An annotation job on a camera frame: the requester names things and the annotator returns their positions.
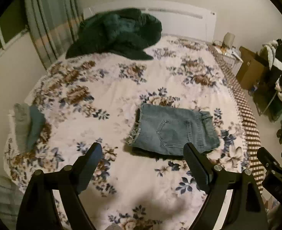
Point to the dark green fuzzy blanket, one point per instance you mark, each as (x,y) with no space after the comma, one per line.
(126,32)

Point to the folded grey cloth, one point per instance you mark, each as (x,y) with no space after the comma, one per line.
(22,125)

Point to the chair with clothes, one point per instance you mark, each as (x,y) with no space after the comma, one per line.
(269,92)

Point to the cream cylindrical lamp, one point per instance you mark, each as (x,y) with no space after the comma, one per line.
(228,40)

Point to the white headboard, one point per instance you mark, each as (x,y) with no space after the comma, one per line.
(177,18)

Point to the folded teal cloth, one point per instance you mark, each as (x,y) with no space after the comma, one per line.
(37,122)

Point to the striped curtain lower part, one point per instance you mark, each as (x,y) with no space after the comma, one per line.
(10,201)

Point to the white nightstand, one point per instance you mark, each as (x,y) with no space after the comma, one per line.
(232,59)

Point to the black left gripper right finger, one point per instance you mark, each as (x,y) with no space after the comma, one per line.
(246,209)

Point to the brown cardboard box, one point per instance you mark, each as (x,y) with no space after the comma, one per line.
(251,69)

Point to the light blue denim shorts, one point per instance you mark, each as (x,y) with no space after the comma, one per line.
(165,130)

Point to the green striped curtain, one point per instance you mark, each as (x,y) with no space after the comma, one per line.
(53,26)

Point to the window frame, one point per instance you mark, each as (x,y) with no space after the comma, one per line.
(2,38)

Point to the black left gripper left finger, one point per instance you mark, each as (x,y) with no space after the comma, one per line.
(38,209)

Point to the checkered bed side cover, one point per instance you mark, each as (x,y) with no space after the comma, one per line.
(248,121)

